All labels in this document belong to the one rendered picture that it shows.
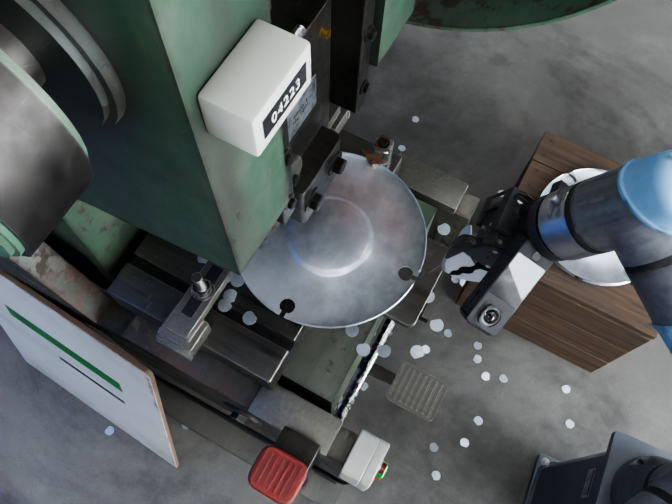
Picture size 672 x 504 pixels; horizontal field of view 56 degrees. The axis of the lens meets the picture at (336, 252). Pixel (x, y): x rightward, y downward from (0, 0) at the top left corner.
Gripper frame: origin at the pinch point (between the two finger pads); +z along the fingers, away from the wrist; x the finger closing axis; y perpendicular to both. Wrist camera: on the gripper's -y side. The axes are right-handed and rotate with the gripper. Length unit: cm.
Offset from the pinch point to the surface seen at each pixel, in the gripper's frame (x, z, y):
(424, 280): -1.3, 8.9, 0.9
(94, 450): 18, 103, -45
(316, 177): 22.0, -1.3, -0.1
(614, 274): -53, 32, 38
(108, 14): 42, -38, -17
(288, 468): 3.6, 13.1, -30.8
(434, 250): -0.9, 9.1, 6.0
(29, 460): 30, 109, -54
